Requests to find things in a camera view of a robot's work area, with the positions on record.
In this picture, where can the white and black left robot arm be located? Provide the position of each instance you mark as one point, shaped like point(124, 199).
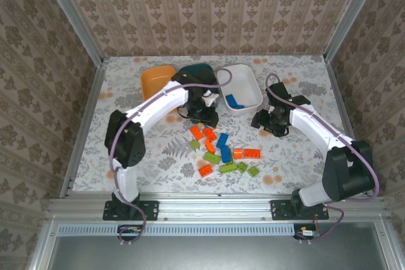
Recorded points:
point(164, 99)

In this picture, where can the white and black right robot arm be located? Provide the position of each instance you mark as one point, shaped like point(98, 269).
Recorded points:
point(316, 124)

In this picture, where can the teal plastic container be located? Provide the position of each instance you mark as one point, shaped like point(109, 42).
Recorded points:
point(197, 67)

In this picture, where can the floral patterned table cover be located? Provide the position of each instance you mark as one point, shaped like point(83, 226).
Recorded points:
point(284, 162)

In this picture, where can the white plastic container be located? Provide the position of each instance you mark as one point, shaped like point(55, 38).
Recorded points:
point(246, 83)

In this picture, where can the orange plastic container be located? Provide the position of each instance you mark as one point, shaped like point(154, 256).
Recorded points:
point(155, 77)

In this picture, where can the small electronics connector board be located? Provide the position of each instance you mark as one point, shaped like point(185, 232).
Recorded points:
point(307, 233)
point(129, 230)

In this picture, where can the grey metal panel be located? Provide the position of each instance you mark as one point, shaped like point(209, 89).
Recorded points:
point(221, 254)

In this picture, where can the aluminium side rail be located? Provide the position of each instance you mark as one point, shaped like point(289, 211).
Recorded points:
point(344, 108)
point(86, 124)

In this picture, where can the aluminium frame beam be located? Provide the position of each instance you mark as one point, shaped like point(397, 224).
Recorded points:
point(215, 208)

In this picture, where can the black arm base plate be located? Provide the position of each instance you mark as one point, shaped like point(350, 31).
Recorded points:
point(152, 210)
point(280, 210)

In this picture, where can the aluminium frame post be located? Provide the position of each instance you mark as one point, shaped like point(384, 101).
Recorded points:
point(72, 17)
point(354, 10)

